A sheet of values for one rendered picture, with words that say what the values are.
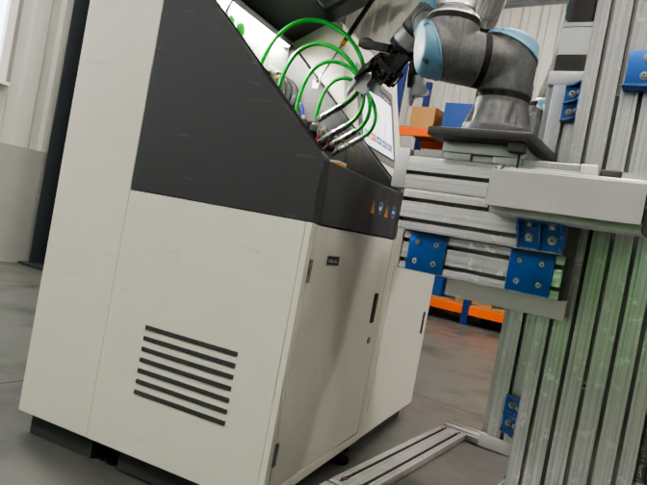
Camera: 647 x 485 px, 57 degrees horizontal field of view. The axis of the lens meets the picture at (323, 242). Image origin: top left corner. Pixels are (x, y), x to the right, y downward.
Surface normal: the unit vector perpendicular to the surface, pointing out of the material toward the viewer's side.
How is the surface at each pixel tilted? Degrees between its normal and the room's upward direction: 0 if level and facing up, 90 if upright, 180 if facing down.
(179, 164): 90
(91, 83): 90
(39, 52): 90
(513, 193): 90
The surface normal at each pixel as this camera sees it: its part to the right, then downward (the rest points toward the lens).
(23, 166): 0.83, 0.17
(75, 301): -0.40, -0.05
